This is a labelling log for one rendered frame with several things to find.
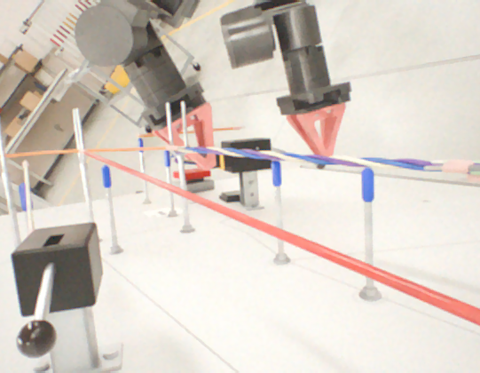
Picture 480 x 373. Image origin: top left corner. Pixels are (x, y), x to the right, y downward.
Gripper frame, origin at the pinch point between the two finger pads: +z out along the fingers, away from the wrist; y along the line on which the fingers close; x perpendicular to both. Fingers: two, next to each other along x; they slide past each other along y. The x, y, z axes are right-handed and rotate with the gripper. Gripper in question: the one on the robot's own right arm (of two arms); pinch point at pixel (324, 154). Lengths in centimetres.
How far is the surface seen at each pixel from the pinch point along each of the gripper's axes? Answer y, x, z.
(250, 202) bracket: 0.5, -12.7, 3.0
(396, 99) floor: -126, 118, 13
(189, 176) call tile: -16.2, -16.3, -0.1
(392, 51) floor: -149, 141, -9
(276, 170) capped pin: 21.6, -16.8, -4.8
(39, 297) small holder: 34.1, -33.6, -5.8
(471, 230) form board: 23.2, 0.7, 6.5
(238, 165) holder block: 1.7, -13.4, -2.5
